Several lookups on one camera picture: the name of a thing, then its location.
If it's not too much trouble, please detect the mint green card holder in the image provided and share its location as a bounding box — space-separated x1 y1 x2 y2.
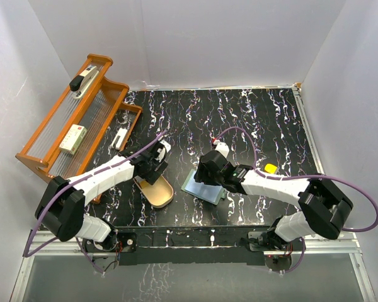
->
181 169 226 205

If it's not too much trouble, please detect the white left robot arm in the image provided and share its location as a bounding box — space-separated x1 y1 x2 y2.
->
35 140 171 251

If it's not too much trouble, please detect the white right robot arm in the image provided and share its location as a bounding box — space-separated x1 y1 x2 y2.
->
194 150 353 250

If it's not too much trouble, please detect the tan oval wooden tray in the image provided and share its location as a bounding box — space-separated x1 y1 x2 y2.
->
134 176 174 208

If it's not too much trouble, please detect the white small clip object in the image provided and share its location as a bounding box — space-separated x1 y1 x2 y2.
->
111 128 127 150

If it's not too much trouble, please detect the yellow eraser block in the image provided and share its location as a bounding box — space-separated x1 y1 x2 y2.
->
264 164 278 174

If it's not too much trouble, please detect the orange wooden shelf rack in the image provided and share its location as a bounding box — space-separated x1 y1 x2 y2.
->
16 53 142 182

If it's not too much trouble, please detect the white small cardboard box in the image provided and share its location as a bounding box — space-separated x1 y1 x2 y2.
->
59 124 87 155

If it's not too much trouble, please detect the black and white stapler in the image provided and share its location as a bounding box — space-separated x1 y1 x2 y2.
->
69 65 99 99

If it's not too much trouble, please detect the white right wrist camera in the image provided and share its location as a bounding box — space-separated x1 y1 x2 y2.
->
212 139 229 158

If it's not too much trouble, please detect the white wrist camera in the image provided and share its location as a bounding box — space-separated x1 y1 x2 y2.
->
157 140 171 161
212 139 229 158

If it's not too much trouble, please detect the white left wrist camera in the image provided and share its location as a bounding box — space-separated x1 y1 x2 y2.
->
157 140 171 161

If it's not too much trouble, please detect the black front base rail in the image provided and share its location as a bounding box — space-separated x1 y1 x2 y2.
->
81 226 306 267

